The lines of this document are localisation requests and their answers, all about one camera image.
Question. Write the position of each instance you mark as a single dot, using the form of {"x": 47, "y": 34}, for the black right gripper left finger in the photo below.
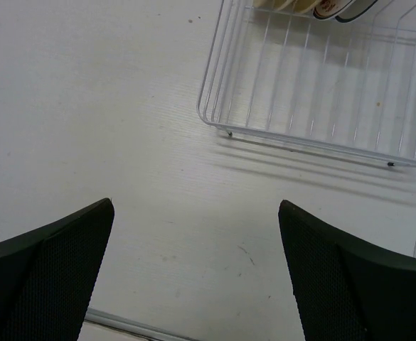
{"x": 47, "y": 275}

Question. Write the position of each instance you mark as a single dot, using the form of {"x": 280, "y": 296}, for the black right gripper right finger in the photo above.
{"x": 345, "y": 287}

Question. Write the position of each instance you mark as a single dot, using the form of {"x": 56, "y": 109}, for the cream plate with orange pattern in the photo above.
{"x": 327, "y": 9}

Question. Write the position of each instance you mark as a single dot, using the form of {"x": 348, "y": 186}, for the cream plate with dark print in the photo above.
{"x": 304, "y": 6}

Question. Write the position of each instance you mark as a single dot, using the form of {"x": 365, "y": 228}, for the white wire dish rack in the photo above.
{"x": 343, "y": 89}

